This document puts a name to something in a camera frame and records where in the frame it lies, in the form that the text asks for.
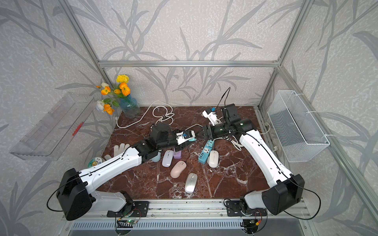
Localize teal usb charger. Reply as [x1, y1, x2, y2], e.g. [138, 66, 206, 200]
[188, 131, 196, 142]

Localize teal power strip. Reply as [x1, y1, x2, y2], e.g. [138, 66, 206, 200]
[198, 140, 214, 164]

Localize silver wireless mouse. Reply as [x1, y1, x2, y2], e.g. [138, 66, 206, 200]
[185, 173, 198, 194]

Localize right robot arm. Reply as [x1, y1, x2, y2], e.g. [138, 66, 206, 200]
[202, 104, 305, 215]

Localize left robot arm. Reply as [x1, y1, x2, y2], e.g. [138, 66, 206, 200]
[56, 123, 195, 221]

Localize purple power strip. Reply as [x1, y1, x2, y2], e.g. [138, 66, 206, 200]
[173, 150, 182, 159]

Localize blue glass vase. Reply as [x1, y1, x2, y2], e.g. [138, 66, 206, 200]
[119, 95, 141, 119]

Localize white work glove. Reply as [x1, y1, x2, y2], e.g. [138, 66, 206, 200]
[104, 143, 130, 160]

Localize orange yellow artificial flowers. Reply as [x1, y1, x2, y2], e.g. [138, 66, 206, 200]
[96, 74, 131, 115]

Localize white power cord right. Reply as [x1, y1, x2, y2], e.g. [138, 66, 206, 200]
[188, 114, 280, 157]

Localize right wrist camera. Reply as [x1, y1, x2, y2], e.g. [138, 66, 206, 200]
[202, 107, 221, 126]

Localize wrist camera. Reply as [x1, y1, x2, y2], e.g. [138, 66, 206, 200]
[202, 107, 221, 126]
[176, 130, 191, 145]

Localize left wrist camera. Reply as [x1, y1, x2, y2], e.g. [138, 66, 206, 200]
[176, 130, 191, 145]

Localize lavender white wireless mouse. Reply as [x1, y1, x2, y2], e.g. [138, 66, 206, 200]
[162, 150, 174, 167]

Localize light blue wireless mouse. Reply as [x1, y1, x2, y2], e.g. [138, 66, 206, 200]
[151, 150, 161, 163]

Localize pink wireless mouse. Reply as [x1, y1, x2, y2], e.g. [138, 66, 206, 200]
[170, 160, 187, 179]

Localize white wire mesh basket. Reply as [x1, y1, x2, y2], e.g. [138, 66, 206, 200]
[267, 90, 330, 163]

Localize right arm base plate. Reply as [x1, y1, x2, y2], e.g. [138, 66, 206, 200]
[223, 199, 267, 217]

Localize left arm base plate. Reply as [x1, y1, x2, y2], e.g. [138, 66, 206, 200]
[106, 201, 150, 218]

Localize clear plastic wall shelf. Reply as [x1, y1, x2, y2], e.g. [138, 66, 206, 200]
[10, 92, 95, 161]

